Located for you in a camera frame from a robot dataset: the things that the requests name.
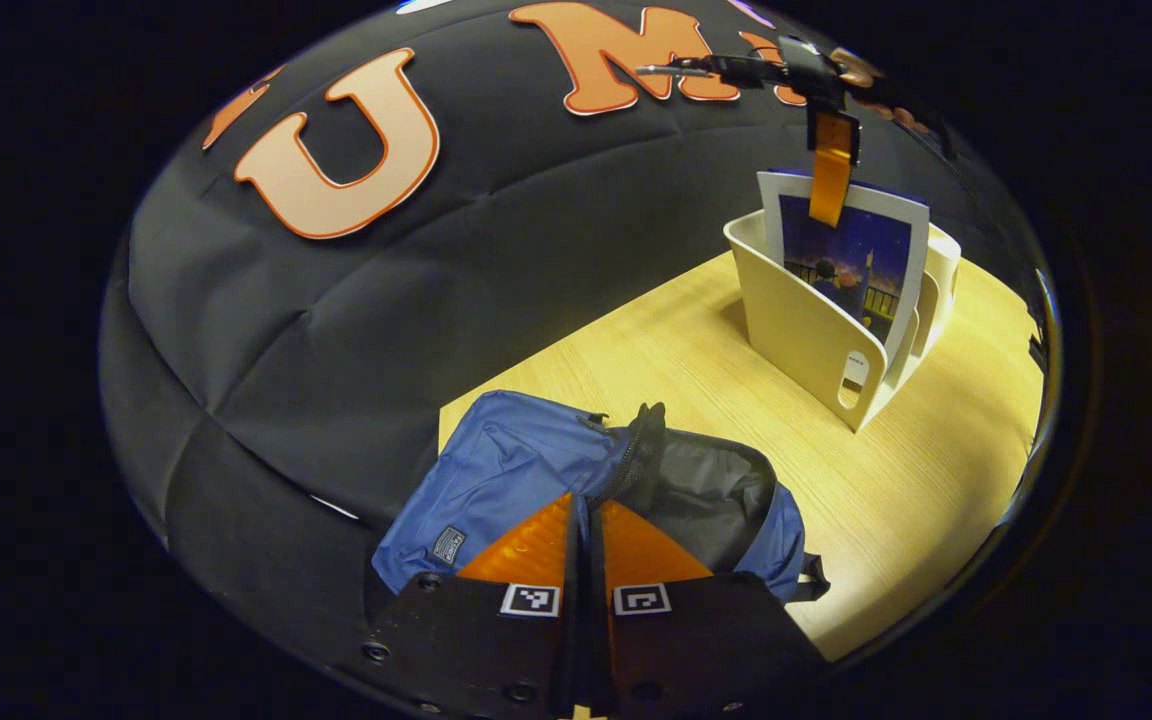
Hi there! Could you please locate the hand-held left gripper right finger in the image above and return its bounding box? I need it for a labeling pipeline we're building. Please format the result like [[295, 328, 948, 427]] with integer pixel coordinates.
[[591, 498, 827, 720]]

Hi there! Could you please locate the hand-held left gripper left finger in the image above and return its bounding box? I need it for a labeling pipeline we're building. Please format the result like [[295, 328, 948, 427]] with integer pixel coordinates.
[[361, 492, 582, 720]]

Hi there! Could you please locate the blue cover book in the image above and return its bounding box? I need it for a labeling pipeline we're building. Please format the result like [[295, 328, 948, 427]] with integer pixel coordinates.
[[758, 170, 931, 366]]

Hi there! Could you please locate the white bookshelf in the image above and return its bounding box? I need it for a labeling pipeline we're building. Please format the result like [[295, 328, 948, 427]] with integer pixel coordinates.
[[723, 208, 964, 433]]

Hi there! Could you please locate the blue schoolbag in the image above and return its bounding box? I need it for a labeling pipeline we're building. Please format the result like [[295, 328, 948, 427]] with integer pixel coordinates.
[[372, 390, 832, 606]]

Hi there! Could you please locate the black backdrop cloth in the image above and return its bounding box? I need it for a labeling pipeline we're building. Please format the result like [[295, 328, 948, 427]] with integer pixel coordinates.
[[99, 0, 1047, 641]]

